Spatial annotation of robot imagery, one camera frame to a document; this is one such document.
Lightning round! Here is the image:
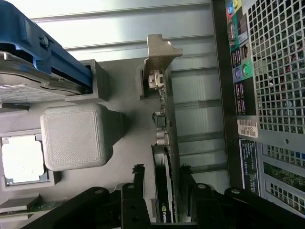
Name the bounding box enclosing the green RAM stick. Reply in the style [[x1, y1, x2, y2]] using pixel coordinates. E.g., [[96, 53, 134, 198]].
[[26, 200, 70, 213]]

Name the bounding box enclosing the grey 3D-printed parts rack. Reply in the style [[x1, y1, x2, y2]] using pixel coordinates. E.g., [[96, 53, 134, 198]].
[[0, 59, 189, 223]]

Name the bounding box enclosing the desktop computer case rear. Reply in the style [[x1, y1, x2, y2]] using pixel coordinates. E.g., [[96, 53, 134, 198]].
[[210, 0, 305, 214]]

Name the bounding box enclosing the silver CPU chip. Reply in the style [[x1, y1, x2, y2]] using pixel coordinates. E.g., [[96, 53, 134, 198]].
[[1, 135, 46, 184]]

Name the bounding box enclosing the hard disk in blue caddy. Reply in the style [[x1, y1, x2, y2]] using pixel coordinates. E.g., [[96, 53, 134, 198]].
[[0, 0, 93, 104]]

